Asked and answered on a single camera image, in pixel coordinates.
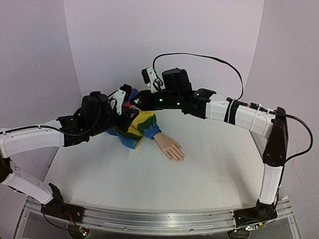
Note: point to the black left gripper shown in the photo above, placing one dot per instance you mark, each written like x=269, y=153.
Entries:
x=128, y=120

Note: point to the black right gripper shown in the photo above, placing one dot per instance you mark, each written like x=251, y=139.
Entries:
x=143, y=98

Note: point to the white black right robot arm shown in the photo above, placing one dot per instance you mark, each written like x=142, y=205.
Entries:
x=207, y=104

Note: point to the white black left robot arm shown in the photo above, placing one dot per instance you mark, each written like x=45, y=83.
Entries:
x=97, y=114

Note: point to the rainbow striped cloth sleeve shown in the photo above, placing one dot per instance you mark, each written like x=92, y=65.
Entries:
x=144, y=125

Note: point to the mannequin hand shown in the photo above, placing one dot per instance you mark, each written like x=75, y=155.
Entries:
x=169, y=147

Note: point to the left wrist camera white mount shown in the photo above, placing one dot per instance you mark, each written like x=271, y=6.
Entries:
x=120, y=96

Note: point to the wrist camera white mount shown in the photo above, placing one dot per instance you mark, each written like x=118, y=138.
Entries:
x=152, y=80
x=120, y=96

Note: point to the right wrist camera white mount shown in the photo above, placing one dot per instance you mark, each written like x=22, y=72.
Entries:
x=152, y=80

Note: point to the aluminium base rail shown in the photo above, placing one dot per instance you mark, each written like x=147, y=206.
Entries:
x=87, y=222

